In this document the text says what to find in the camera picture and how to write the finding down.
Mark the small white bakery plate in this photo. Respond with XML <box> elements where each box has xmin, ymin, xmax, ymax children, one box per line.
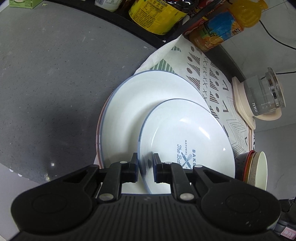
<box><xmin>137</xmin><ymin>99</ymin><xmax>235</xmax><ymax>194</ymax></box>

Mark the large white Sweet plate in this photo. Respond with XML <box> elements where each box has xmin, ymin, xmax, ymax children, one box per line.
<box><xmin>99</xmin><ymin>70</ymin><xmax>212</xmax><ymax>194</ymax></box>

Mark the brown rimmed white plate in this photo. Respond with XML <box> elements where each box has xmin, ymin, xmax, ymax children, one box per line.
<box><xmin>94</xmin><ymin>93</ymin><xmax>113</xmax><ymax>169</ymax></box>

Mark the red bowl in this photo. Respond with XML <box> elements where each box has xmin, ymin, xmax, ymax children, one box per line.
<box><xmin>243</xmin><ymin>150</ymin><xmax>255</xmax><ymax>184</ymax></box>

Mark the patterned table cloth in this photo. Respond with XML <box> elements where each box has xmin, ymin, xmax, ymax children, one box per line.
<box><xmin>93</xmin><ymin>34</ymin><xmax>256</xmax><ymax>170</ymax></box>

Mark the glass kettle on cream base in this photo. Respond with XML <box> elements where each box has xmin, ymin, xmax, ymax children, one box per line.
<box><xmin>232</xmin><ymin>67</ymin><xmax>285</xmax><ymax>130</ymax></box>

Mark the black shelf rack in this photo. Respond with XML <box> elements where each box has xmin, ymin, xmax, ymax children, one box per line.
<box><xmin>46</xmin><ymin>0</ymin><xmax>247</xmax><ymax>82</ymax></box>

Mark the red cola can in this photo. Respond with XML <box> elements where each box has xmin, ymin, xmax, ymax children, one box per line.
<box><xmin>183</xmin><ymin>17</ymin><xmax>209</xmax><ymax>35</ymax></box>

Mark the orange juice bottle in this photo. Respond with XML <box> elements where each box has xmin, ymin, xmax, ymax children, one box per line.
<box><xmin>188</xmin><ymin>1</ymin><xmax>268</xmax><ymax>52</ymax></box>

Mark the yellow label soy sauce jug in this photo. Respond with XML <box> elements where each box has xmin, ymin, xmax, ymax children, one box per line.
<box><xmin>128</xmin><ymin>1</ymin><xmax>187</xmax><ymax>35</ymax></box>

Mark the white powder jar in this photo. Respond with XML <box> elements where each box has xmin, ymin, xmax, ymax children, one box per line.
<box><xmin>95</xmin><ymin>0</ymin><xmax>122</xmax><ymax>12</ymax></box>

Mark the green carton box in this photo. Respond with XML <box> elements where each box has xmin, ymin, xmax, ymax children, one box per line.
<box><xmin>9</xmin><ymin>0</ymin><xmax>43</xmax><ymax>9</ymax></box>

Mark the black power cable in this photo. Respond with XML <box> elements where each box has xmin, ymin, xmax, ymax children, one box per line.
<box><xmin>259</xmin><ymin>19</ymin><xmax>296</xmax><ymax>75</ymax></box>

